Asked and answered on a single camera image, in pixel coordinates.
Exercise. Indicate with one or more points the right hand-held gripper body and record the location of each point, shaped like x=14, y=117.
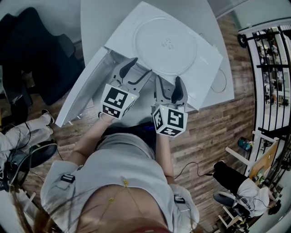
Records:
x=170, y=120

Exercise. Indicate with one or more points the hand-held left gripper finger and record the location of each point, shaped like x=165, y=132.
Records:
x=120, y=70
x=139, y=83

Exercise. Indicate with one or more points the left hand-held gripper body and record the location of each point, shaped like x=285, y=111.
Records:
x=116, y=101

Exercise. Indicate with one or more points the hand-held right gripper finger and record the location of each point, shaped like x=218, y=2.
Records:
x=159, y=93
x=180, y=95

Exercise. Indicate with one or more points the round glass turntable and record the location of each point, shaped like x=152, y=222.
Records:
x=163, y=57

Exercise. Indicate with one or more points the person's right forearm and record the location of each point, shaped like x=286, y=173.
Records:
x=164, y=157

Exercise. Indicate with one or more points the person's left forearm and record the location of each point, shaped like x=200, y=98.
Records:
x=91, y=136

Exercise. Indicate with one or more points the white microwave oven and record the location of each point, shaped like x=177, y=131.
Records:
x=118, y=41

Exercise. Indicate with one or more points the person's black trousers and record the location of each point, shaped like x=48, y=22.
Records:
x=136, y=129

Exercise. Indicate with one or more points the person's grey top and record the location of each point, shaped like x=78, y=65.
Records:
x=122, y=159

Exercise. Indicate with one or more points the black office chair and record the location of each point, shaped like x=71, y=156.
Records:
x=45, y=57
x=18, y=91

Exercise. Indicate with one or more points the teal cup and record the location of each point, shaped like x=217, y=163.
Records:
x=245, y=143

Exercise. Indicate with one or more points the black open carry case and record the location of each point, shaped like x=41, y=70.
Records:
x=43, y=152

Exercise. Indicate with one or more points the black metal shelf rack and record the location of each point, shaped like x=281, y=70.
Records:
x=270, y=66

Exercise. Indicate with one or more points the wooden board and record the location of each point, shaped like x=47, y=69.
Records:
x=264, y=161

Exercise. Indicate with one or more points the white desk frame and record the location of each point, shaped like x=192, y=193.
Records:
x=236, y=155

